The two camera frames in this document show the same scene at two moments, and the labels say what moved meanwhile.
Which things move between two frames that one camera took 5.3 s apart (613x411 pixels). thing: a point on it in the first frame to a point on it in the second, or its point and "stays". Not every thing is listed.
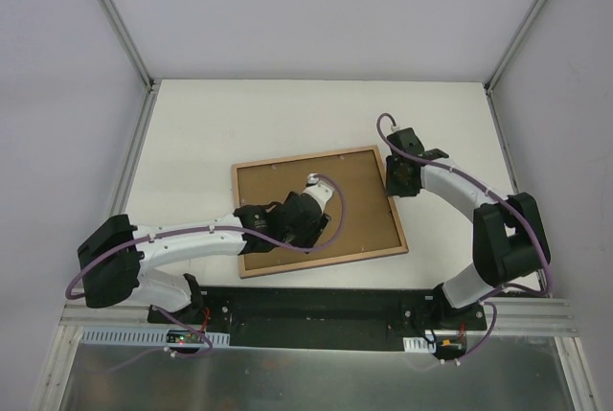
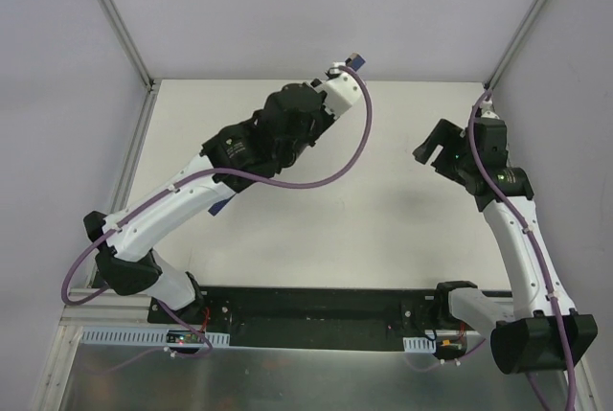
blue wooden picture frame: [371, 228] to [355, 62]
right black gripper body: [396, 176] to [441, 144]
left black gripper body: [321, 227] to [319, 107]
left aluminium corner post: [118, 21] stays
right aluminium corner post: [527, 20] stays
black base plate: [319, 318] stays
